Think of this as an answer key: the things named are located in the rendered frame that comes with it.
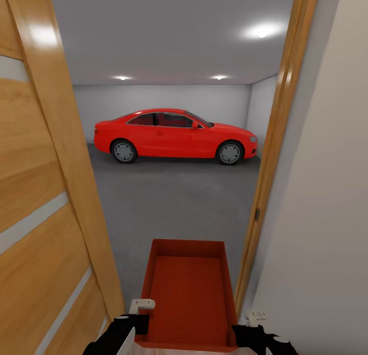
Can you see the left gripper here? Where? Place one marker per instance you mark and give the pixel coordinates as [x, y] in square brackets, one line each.
[142, 323]

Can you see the storage box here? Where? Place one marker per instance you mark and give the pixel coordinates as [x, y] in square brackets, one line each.
[194, 304]

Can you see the door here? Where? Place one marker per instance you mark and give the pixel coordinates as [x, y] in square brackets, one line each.
[59, 287]

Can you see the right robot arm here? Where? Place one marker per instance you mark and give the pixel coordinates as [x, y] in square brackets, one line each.
[253, 336]

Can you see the car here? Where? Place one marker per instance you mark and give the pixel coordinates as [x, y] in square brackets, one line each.
[172, 132]

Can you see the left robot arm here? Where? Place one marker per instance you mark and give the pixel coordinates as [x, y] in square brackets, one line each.
[120, 335]

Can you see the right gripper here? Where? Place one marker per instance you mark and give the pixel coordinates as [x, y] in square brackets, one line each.
[246, 336]

